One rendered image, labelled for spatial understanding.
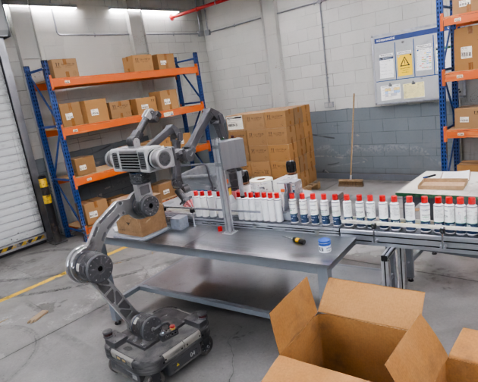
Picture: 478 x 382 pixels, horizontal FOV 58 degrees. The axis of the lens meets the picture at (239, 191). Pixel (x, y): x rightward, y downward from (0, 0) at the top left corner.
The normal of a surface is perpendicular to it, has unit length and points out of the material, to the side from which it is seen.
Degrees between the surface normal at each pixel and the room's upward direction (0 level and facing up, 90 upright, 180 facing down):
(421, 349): 60
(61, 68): 90
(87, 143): 90
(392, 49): 90
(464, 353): 7
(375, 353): 90
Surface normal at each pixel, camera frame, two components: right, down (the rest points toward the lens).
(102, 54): 0.75, 0.05
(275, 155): -0.56, 0.28
